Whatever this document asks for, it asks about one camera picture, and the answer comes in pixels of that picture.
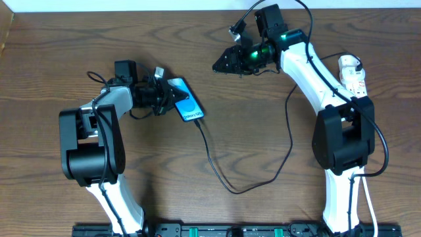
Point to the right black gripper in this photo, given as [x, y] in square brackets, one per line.
[243, 58]

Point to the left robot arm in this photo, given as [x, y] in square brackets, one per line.
[92, 148]

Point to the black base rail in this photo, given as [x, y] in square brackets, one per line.
[183, 230]

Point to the white power strip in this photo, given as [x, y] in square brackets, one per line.
[357, 88]

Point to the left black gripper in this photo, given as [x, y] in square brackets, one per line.
[161, 97]

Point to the blue Galaxy smartphone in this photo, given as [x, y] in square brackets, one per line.
[189, 109]

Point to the white charger plug adapter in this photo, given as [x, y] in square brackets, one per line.
[350, 75]

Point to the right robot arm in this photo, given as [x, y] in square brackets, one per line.
[343, 136]

